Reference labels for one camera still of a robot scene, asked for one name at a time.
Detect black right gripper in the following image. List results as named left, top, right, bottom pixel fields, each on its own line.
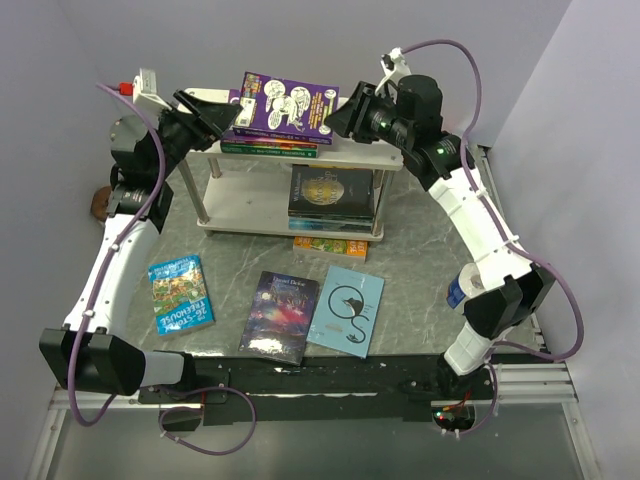
left=321, top=82, right=412, bottom=151

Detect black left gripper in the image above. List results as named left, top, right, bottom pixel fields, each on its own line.
left=150, top=89, right=243, bottom=181

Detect Roald Dahl Charlie book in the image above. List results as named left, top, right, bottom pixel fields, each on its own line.
left=220, top=131, right=318, bottom=150

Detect green Treehouse book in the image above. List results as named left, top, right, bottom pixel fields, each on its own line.
left=220, top=144, right=318, bottom=159

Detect purple comic paperback book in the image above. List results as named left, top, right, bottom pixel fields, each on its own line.
left=233, top=72, right=340, bottom=145

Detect light blue cat book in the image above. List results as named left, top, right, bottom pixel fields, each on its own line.
left=307, top=266, right=384, bottom=359

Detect dark purple Crusoe book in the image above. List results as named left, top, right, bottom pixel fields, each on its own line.
left=238, top=271, right=319, bottom=365

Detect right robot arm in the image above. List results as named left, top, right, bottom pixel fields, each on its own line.
left=325, top=75, right=554, bottom=399

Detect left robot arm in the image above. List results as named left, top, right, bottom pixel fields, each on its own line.
left=39, top=90, right=241, bottom=402

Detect black Moon and Sixpence book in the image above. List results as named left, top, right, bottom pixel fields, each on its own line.
left=288, top=165, right=375, bottom=220

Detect white two-tier shelf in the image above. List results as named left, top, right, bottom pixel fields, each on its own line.
left=171, top=87, right=405, bottom=242

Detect orange Treehouse book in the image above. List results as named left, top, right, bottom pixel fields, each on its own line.
left=293, top=236, right=368, bottom=263

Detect brown toilet paper roll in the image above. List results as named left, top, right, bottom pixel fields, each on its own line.
left=90, top=186, right=112, bottom=223

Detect blue 26-Storey Treehouse book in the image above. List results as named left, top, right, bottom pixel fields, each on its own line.
left=147, top=255, right=215, bottom=336

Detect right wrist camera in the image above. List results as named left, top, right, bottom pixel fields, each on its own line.
left=375, top=47, right=411, bottom=95

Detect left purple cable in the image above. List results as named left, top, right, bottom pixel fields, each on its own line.
left=67, top=82, right=167, bottom=427

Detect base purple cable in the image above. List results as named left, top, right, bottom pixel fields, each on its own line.
left=158, top=384, right=257, bottom=456

